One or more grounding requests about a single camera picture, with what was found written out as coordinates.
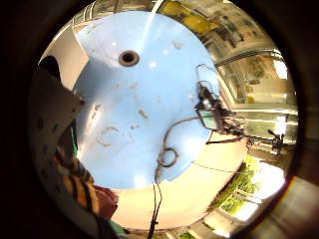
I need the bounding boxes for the black tripod stand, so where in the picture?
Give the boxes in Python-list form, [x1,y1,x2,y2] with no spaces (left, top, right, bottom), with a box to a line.
[246,128,289,157]

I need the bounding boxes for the thin wire loop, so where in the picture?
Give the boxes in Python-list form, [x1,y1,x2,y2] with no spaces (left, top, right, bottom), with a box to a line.
[194,63,220,88]

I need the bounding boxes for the black cable with coil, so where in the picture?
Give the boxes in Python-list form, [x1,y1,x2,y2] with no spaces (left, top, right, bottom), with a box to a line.
[147,114,213,239]

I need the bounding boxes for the black round table hole ring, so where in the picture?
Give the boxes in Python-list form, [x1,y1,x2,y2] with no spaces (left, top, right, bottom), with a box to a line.
[118,49,141,68]

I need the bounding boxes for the black camera device with screen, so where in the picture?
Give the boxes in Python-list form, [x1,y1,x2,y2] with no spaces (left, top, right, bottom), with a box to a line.
[193,80,247,137]

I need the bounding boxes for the green plants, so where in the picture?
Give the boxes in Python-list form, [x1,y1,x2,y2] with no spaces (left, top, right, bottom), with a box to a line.
[212,154,264,216]

